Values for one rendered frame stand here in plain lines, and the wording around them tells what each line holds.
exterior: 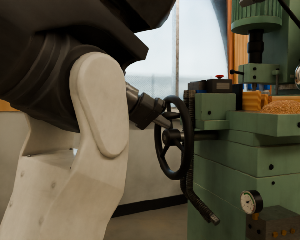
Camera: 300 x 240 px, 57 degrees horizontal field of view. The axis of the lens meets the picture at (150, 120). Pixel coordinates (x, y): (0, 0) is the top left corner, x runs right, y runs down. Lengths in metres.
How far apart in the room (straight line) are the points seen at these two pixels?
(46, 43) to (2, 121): 1.73
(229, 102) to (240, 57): 1.72
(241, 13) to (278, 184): 0.59
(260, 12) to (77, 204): 0.89
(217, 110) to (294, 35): 0.41
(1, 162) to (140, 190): 1.06
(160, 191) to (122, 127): 2.10
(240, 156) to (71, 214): 0.64
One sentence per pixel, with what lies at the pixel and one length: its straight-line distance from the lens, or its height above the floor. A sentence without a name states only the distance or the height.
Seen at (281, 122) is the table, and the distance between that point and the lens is 0.81.
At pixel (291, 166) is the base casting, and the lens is 0.96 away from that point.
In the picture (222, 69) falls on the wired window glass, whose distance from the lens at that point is 2.83.
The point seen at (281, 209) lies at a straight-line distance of 0.93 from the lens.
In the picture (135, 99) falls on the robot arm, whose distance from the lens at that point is 0.75.
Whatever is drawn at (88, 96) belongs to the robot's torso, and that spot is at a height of 0.94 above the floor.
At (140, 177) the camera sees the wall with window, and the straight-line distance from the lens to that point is 2.35.
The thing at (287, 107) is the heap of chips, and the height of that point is 0.92.
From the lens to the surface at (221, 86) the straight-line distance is 0.97.
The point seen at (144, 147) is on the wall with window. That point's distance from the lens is 2.31.
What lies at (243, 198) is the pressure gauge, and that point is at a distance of 0.84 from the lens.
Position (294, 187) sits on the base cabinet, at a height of 0.67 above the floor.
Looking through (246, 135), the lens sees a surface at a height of 0.83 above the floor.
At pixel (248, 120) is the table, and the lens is 0.89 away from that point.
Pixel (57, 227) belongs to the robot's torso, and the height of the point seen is 0.77.
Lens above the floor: 0.94
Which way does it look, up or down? 4 degrees down
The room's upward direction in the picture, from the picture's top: straight up
